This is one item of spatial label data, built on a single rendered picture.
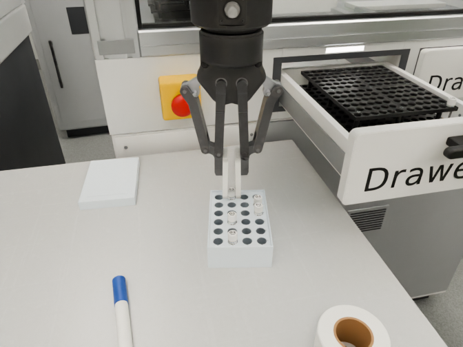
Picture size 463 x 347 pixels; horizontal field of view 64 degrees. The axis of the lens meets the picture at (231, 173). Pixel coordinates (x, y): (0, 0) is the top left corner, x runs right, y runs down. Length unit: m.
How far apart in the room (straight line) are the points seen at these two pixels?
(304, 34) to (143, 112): 0.34
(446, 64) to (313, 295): 0.61
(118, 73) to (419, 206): 0.85
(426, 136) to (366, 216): 0.56
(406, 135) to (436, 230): 0.78
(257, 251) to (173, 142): 0.36
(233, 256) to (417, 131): 0.28
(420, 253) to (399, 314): 0.82
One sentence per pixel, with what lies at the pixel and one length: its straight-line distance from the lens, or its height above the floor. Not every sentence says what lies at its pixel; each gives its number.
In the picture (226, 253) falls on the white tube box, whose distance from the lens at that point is 0.49.
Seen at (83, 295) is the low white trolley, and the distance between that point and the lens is 0.51.
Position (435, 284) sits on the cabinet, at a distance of 1.49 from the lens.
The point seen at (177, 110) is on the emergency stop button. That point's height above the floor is 0.87.
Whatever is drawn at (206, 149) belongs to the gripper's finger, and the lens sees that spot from 0.50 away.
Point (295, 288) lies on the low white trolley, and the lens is 0.49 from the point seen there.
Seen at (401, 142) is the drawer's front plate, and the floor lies 0.91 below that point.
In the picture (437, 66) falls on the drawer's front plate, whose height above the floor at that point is 0.89.
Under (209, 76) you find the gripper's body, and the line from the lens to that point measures 0.47.
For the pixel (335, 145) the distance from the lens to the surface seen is 0.56.
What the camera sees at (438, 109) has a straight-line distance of 0.67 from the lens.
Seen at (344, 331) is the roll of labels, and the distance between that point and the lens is 0.45.
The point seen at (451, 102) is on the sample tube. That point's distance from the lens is 0.69.
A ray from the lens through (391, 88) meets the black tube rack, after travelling 0.74.
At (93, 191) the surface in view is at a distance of 0.65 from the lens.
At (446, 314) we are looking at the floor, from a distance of 1.59.
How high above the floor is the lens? 1.14
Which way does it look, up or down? 33 degrees down
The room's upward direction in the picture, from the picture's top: straight up
